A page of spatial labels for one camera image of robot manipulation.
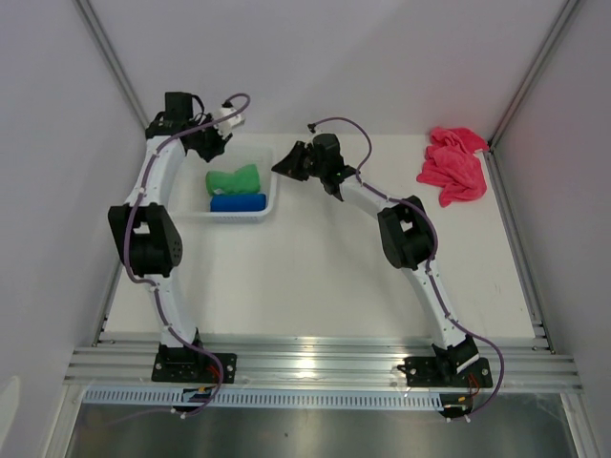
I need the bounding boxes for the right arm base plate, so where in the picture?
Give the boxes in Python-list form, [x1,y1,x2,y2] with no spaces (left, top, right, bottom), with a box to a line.
[396,356,494,388]

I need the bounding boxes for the aluminium frame rail right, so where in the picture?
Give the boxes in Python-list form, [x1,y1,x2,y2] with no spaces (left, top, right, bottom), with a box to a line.
[484,152,557,354]

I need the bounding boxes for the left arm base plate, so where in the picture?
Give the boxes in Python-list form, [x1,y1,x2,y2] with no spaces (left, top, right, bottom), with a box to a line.
[151,349,220,385]

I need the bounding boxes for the aluminium frame post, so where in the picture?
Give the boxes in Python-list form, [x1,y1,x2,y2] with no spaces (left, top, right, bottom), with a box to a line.
[72,0,150,132]
[488,0,585,152]

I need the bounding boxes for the blue towel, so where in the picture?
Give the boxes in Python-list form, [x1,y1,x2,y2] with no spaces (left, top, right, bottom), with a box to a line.
[210,194,266,213]

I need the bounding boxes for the green towel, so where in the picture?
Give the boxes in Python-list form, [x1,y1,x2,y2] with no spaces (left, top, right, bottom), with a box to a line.
[205,164,261,196]

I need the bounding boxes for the aluminium front rail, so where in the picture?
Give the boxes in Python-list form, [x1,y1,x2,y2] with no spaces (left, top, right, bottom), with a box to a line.
[64,332,583,393]

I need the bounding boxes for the aluminium frame post right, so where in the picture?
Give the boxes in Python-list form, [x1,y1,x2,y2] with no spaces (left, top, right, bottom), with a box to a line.
[488,0,585,152]

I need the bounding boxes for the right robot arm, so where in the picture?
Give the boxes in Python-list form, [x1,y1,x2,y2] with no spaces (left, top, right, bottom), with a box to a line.
[271,134,479,385]

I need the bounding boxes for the pink towel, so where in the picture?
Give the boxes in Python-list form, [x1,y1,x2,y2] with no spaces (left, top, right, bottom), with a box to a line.
[416,127,488,208]

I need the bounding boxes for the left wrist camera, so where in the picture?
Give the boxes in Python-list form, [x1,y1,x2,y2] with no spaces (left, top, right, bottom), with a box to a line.
[213,102,245,137]

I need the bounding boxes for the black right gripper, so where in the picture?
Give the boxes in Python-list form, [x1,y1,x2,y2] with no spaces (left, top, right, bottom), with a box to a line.
[273,142,327,182]

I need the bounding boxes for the white plastic basket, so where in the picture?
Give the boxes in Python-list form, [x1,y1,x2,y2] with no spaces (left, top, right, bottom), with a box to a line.
[170,142,277,223]

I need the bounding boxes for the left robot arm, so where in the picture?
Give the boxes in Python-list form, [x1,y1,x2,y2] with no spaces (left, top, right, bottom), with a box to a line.
[108,92,243,382]

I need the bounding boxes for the slotted cable duct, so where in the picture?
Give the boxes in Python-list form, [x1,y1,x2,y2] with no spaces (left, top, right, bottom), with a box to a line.
[82,386,443,411]

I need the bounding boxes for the aluminium frame post left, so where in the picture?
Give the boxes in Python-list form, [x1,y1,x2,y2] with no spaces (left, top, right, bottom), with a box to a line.
[72,0,150,132]

